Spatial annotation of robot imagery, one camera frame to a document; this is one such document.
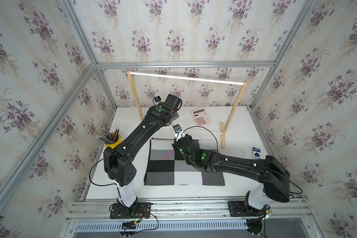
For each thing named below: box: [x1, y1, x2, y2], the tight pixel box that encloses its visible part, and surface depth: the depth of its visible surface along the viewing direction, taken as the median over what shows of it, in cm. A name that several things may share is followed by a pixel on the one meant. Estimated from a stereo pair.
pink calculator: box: [191, 107, 213, 126], surface depth 113 cm
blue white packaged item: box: [251, 146, 262, 160], surface depth 95 cm
